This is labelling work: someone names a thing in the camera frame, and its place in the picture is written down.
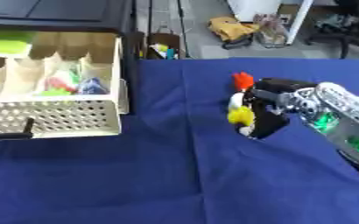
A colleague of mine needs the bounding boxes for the cardboard box with items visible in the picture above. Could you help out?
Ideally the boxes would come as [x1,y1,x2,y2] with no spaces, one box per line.
[144,31,186,60]

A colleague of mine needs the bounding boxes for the black office chair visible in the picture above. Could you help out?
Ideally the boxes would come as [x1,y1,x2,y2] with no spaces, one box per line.
[303,0,359,60]

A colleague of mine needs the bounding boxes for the black cabinet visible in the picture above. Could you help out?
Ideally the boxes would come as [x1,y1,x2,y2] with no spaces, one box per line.
[0,0,140,116]

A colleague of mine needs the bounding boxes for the blue toy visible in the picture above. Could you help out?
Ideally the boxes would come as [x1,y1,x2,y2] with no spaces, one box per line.
[76,76,111,95]

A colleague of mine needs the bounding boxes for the green flat object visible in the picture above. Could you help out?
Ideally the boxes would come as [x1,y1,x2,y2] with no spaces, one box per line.
[0,31,38,56]

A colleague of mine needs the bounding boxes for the white board stand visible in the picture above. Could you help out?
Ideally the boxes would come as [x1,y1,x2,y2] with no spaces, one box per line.
[225,0,316,46]

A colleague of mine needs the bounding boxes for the pale compartment drawer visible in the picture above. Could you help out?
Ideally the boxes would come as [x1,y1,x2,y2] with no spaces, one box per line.
[0,30,130,139]

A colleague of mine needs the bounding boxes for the red green toy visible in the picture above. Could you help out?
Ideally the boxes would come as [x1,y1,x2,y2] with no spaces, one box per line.
[37,67,83,97]

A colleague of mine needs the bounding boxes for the red yellow white toy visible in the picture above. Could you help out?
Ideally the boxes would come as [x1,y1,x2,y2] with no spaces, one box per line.
[225,71,258,137]

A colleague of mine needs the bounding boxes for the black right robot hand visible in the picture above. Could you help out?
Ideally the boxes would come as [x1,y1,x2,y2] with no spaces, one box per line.
[243,77,320,140]

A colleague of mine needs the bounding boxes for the yellow bag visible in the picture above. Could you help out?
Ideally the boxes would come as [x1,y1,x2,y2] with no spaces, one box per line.
[207,16,261,50]

